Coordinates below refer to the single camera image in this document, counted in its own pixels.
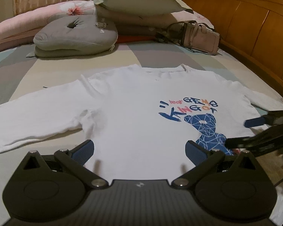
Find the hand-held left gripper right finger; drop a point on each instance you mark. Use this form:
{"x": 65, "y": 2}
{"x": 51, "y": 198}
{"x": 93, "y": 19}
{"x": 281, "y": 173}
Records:
{"x": 195, "y": 151}

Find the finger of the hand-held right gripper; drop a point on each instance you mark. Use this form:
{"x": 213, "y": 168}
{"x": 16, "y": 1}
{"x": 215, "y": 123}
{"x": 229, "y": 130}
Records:
{"x": 261, "y": 141}
{"x": 254, "y": 122}

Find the grey brown pillow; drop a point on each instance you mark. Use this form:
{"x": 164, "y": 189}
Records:
{"x": 136, "y": 31}

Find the white printed long-sleeve shirt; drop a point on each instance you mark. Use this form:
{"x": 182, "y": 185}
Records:
{"x": 132, "y": 98}

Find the bed with patchwork sheet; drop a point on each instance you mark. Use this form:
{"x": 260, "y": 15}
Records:
{"x": 26, "y": 75}

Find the beige pillow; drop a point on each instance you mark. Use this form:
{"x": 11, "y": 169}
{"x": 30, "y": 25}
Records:
{"x": 132, "y": 20}

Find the wooden headboard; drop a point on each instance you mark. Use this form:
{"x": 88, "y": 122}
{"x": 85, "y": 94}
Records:
{"x": 250, "y": 16}

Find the pink handbag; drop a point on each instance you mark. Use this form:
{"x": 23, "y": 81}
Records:
{"x": 200, "y": 40}

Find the pink floral pillow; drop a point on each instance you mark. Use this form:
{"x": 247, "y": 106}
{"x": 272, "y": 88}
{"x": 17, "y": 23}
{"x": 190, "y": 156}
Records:
{"x": 26, "y": 21}
{"x": 195, "y": 16}

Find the red orange cloth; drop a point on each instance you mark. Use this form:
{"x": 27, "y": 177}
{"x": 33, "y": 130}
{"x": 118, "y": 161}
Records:
{"x": 132, "y": 39}

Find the grey cushion with hole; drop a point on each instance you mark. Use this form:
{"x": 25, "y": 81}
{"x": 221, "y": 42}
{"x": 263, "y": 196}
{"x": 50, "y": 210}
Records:
{"x": 73, "y": 37}

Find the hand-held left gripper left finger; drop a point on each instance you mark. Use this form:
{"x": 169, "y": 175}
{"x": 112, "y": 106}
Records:
{"x": 83, "y": 151}

